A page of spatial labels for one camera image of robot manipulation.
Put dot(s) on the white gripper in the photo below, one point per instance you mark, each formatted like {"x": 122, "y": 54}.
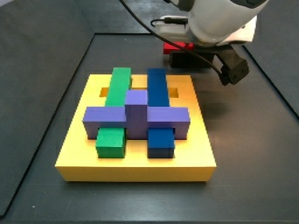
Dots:
{"x": 177, "y": 33}

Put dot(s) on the red cross-shaped block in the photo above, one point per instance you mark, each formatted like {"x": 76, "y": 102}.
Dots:
{"x": 170, "y": 48}

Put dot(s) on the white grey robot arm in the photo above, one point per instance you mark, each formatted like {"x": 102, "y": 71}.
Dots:
{"x": 216, "y": 23}

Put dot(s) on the yellow wooden board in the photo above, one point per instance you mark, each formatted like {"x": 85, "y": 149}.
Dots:
{"x": 193, "y": 163}

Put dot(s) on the purple cross-shaped block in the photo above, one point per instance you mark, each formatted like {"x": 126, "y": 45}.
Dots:
{"x": 137, "y": 123}

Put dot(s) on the blue rectangular block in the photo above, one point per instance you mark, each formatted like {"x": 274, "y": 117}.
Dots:
{"x": 161, "y": 132}

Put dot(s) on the green rectangular block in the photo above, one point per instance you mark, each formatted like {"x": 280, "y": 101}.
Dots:
{"x": 112, "y": 133}

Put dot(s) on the black angled holder bracket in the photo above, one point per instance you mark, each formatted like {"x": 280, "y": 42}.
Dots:
{"x": 184, "y": 60}

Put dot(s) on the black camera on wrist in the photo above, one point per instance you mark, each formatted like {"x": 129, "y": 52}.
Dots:
{"x": 234, "y": 65}

